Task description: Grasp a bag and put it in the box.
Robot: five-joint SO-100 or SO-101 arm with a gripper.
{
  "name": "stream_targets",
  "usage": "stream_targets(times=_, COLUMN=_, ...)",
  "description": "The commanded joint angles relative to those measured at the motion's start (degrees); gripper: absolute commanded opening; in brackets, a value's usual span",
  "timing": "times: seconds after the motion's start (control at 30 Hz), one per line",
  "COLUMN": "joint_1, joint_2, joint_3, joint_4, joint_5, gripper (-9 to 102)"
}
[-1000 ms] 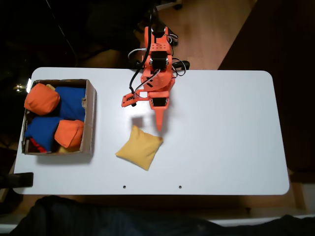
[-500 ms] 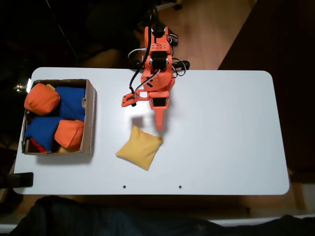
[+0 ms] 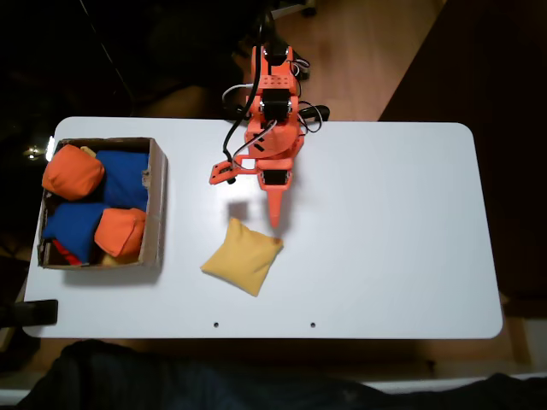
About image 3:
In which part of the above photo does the large yellow bean bag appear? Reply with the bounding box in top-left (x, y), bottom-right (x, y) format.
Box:
top-left (199, 217), bottom-right (284, 298)

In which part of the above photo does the cardboard box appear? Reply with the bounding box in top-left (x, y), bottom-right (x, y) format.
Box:
top-left (37, 136), bottom-right (168, 271)

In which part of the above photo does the blue bean bag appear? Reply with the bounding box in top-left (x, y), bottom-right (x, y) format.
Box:
top-left (94, 149), bottom-right (150, 213)
top-left (42, 202), bottom-right (112, 264)

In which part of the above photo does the orange bean bag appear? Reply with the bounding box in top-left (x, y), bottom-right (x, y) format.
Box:
top-left (41, 143), bottom-right (106, 202)
top-left (93, 208), bottom-right (148, 259)

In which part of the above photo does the red bean bag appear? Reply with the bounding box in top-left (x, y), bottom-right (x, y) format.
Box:
top-left (50, 238), bottom-right (85, 266)

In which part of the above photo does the office chair base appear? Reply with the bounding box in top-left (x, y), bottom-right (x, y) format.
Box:
top-left (264, 0), bottom-right (320, 21)

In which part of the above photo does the person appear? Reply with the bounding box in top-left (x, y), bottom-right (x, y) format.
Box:
top-left (16, 339), bottom-right (547, 410)

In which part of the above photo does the dark brown furniture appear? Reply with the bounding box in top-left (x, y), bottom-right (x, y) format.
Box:
top-left (378, 0), bottom-right (547, 307)

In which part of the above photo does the black flat table clamp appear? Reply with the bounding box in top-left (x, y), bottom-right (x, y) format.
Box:
top-left (0, 298), bottom-right (59, 329)

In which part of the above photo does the orange gripper camera mount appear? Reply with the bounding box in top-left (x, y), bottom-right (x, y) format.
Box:
top-left (208, 155), bottom-right (257, 187)

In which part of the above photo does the white cable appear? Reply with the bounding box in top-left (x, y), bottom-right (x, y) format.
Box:
top-left (221, 83), bottom-right (254, 103)

